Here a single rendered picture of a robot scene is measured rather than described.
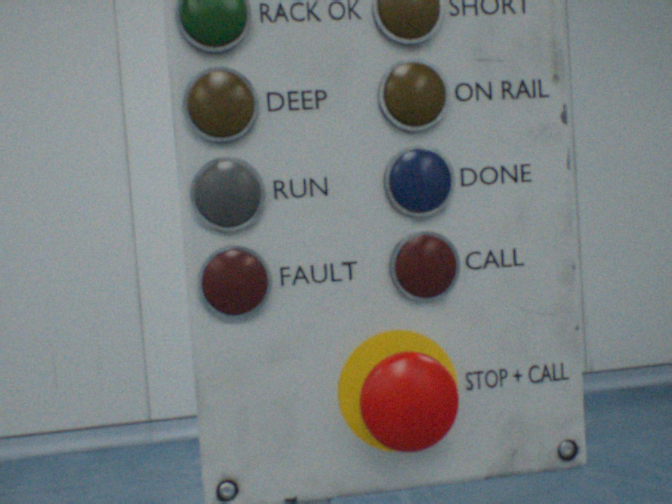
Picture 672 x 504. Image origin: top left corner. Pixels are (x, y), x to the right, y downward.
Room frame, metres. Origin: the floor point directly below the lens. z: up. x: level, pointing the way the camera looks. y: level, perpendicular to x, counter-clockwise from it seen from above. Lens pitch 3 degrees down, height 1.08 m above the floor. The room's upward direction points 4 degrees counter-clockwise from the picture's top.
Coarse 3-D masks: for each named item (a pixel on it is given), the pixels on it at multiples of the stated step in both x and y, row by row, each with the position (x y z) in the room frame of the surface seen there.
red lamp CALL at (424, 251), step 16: (416, 240) 0.31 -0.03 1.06; (432, 240) 0.31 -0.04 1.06; (400, 256) 0.31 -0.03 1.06; (416, 256) 0.31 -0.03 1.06; (432, 256) 0.31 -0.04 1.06; (448, 256) 0.31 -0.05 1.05; (400, 272) 0.31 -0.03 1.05; (416, 272) 0.31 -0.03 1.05; (432, 272) 0.31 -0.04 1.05; (448, 272) 0.31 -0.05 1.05; (416, 288) 0.31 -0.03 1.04; (432, 288) 0.31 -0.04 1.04
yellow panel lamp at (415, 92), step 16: (416, 64) 0.31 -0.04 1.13; (400, 80) 0.31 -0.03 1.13; (416, 80) 0.31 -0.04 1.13; (432, 80) 0.31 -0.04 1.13; (384, 96) 0.31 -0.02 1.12; (400, 96) 0.31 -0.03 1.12; (416, 96) 0.31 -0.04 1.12; (432, 96) 0.31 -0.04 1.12; (400, 112) 0.31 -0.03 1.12; (416, 112) 0.31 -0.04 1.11; (432, 112) 0.31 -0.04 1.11
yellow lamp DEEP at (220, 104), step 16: (208, 80) 0.30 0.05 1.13; (224, 80) 0.30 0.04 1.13; (240, 80) 0.30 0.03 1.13; (192, 96) 0.30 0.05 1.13; (208, 96) 0.30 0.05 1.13; (224, 96) 0.30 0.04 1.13; (240, 96) 0.30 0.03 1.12; (192, 112) 0.30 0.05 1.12; (208, 112) 0.30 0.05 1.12; (224, 112) 0.30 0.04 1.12; (240, 112) 0.30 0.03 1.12; (208, 128) 0.30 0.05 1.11; (224, 128) 0.30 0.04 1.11; (240, 128) 0.30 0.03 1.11
